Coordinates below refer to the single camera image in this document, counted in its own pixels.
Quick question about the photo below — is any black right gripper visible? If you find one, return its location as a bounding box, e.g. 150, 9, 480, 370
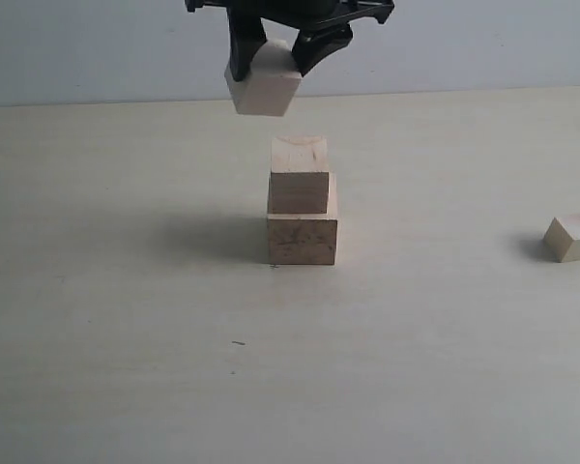
185, 0, 394, 81

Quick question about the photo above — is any smallest wooden cube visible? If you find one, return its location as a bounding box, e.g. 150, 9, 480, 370
542, 213, 580, 263

